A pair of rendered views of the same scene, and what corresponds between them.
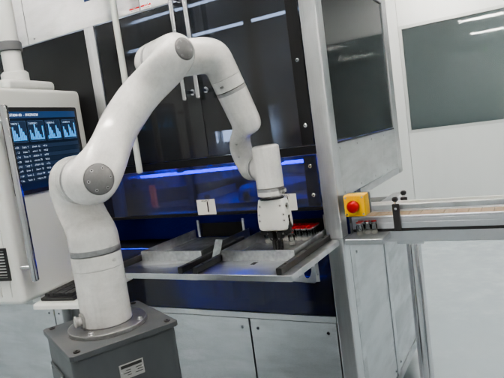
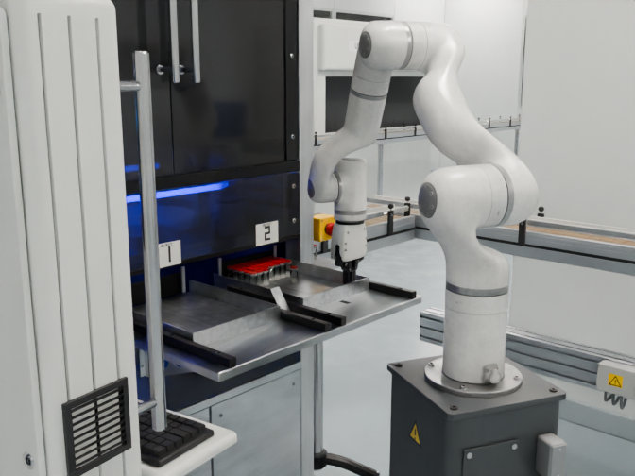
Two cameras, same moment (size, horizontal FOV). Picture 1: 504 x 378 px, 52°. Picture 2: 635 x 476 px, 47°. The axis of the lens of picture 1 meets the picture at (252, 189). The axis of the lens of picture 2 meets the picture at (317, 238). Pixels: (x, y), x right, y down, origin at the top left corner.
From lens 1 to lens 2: 2.18 m
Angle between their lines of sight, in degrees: 76
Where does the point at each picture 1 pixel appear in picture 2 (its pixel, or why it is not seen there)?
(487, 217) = (376, 229)
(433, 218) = not seen: hidden behind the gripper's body
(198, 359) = not seen: outside the picture
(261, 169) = (363, 187)
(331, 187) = (309, 211)
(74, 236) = (505, 265)
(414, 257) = not seen: hidden behind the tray
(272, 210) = (359, 234)
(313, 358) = (277, 423)
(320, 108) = (308, 118)
